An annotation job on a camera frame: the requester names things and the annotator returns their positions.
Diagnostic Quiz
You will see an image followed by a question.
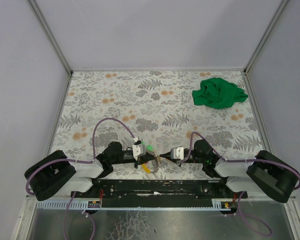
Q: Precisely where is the yellow tag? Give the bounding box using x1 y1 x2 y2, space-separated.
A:
141 164 151 174

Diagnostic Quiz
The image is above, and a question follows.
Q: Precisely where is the patterned bracelet keyring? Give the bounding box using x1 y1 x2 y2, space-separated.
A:
150 155 161 174

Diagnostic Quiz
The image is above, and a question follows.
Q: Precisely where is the green key tag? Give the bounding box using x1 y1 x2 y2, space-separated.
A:
146 145 154 152

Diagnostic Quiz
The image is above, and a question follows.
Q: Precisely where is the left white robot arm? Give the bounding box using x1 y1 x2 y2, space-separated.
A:
24 140 158 201

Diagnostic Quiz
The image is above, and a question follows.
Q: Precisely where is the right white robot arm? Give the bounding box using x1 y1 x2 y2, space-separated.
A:
160 139 300 203

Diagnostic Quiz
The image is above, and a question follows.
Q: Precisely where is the floral table mat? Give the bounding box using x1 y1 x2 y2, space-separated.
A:
43 70 272 181

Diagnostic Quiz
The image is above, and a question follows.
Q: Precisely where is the green crumpled cloth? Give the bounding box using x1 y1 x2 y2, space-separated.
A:
192 77 248 110

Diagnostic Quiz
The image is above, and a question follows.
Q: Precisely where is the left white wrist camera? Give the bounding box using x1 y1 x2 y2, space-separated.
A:
132 137 146 161

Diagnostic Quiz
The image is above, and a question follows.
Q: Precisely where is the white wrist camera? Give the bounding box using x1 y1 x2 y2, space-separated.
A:
132 137 146 161
170 146 184 160

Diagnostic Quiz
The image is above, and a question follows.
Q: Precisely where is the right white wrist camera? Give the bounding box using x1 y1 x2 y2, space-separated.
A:
170 146 184 160

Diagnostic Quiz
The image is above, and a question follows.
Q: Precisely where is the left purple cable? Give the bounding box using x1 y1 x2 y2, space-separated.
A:
25 117 138 240

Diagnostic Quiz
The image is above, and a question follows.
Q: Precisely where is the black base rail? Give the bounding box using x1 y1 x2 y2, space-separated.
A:
79 179 240 209

